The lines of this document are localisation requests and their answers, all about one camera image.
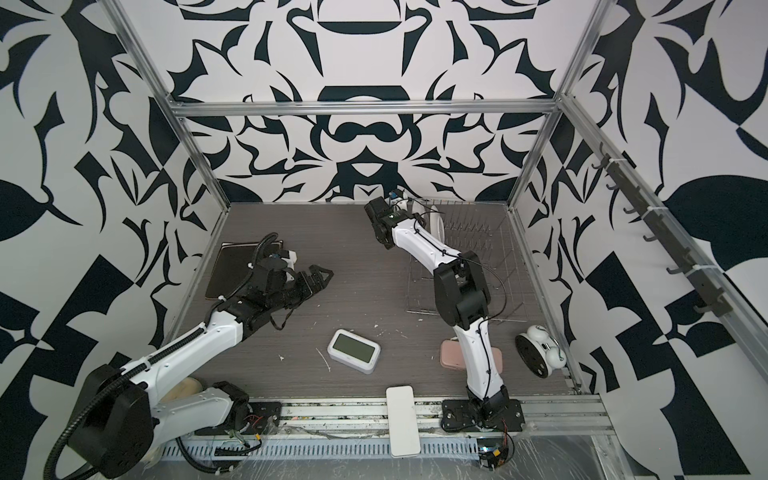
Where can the beige foam roll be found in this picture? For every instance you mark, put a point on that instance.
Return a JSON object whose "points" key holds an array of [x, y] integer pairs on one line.
{"points": [[186, 388]]}

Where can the small white round plate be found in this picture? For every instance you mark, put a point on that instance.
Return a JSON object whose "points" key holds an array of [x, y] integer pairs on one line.
{"points": [[415, 210]]}

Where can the aluminium cage frame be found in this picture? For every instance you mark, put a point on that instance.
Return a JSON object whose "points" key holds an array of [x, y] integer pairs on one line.
{"points": [[743, 324]]}

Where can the white rectangular box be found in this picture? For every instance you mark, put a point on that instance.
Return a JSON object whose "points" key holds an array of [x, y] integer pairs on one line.
{"points": [[402, 422]]}

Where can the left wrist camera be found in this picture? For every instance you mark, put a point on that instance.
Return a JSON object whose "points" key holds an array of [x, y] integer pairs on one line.
{"points": [[283, 259]]}

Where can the black wall hook rail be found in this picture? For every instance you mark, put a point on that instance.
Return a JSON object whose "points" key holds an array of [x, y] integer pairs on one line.
{"points": [[668, 232]]}

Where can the small circuit board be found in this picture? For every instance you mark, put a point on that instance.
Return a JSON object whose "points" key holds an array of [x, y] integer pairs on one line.
{"points": [[492, 457]]}

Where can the pink flat case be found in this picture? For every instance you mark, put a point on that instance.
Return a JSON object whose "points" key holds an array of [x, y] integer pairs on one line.
{"points": [[452, 358]]}

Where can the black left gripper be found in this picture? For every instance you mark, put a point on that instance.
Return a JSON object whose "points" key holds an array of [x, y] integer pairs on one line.
{"points": [[318, 282]]}

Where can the chrome wire dish rack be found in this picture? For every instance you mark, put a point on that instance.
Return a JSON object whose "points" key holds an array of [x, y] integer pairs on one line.
{"points": [[485, 229]]}

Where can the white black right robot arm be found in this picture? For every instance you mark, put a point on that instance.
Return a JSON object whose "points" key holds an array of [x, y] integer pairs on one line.
{"points": [[462, 299]]}

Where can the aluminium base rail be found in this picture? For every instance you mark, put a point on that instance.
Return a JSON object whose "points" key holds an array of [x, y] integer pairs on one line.
{"points": [[380, 428]]}

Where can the white digital clock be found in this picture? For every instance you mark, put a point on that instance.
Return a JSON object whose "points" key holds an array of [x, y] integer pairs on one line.
{"points": [[354, 351]]}

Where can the black square plate gold rim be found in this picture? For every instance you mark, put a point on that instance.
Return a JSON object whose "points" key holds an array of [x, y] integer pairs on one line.
{"points": [[231, 268]]}

